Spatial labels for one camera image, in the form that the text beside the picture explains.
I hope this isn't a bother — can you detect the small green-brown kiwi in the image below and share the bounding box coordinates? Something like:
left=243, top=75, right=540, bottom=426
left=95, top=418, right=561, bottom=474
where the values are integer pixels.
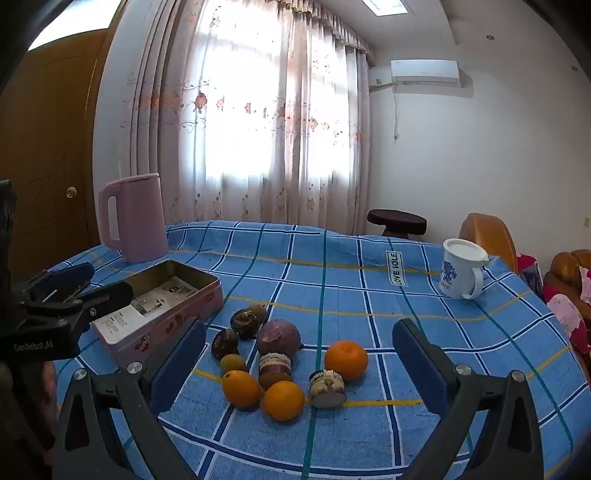
left=219, top=354, right=246, bottom=374

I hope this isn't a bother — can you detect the orange mandarin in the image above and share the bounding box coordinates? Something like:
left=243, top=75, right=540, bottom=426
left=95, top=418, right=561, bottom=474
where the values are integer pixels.
left=221, top=370, right=262, bottom=409
left=262, top=381, right=305, bottom=422
left=325, top=340, right=369, bottom=381

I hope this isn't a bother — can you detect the dark mangosteen back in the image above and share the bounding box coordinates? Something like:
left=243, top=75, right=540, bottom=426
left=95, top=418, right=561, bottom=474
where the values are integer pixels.
left=230, top=308, right=260, bottom=340

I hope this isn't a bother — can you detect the purple round passion fruit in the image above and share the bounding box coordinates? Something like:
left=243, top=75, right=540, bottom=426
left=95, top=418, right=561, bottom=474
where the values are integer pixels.
left=256, top=319, right=301, bottom=357

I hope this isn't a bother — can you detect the small brown fruit back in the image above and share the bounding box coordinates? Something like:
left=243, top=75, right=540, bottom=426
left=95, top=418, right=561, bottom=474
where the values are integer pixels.
left=247, top=303, right=269, bottom=325

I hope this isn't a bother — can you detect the person's left hand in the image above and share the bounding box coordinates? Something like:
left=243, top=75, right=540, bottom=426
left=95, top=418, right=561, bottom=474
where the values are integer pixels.
left=1, top=361, right=58, bottom=453

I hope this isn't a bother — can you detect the pink metal tin box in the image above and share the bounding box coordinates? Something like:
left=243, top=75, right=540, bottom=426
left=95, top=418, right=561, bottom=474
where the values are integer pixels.
left=92, top=260, right=223, bottom=367

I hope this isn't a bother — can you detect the pink electric kettle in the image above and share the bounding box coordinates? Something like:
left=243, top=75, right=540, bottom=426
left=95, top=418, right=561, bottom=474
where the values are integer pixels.
left=98, top=173, right=168, bottom=263

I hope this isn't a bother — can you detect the white blue enamel mug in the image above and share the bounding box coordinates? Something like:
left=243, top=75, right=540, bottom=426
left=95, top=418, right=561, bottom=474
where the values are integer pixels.
left=440, top=238, right=489, bottom=300

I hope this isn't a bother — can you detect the blue plaid tablecloth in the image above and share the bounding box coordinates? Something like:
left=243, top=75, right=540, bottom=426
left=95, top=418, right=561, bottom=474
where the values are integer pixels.
left=160, top=221, right=590, bottom=479

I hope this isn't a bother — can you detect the pink floral cloth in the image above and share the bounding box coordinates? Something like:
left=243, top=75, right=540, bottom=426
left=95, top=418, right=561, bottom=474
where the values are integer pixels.
left=517, top=254, right=590, bottom=360

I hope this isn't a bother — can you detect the orange leather armchair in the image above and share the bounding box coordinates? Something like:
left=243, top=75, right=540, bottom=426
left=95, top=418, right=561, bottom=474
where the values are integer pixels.
left=459, top=213, right=517, bottom=272

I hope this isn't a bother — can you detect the dark round stool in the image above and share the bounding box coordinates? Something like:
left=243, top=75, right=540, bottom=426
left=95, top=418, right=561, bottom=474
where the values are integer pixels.
left=367, top=209, right=428, bottom=239

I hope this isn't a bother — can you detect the brown leather sofa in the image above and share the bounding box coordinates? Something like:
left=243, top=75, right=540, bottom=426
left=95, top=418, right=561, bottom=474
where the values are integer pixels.
left=544, top=249, right=591, bottom=321

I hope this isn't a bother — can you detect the brown wooden door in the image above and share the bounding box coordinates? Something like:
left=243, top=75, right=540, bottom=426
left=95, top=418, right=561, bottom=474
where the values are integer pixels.
left=1, top=30, right=106, bottom=282

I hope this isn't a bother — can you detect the sheer floral curtain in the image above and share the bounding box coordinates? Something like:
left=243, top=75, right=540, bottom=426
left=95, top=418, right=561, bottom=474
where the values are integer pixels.
left=113, top=1, right=374, bottom=235

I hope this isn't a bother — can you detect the white air conditioner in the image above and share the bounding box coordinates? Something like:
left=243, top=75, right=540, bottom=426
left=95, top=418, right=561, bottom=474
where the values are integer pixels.
left=391, top=59, right=461, bottom=87

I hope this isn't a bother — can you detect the ceiling light panel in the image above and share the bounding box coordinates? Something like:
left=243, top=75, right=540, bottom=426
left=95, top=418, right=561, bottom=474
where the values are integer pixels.
left=363, top=0, right=409, bottom=17

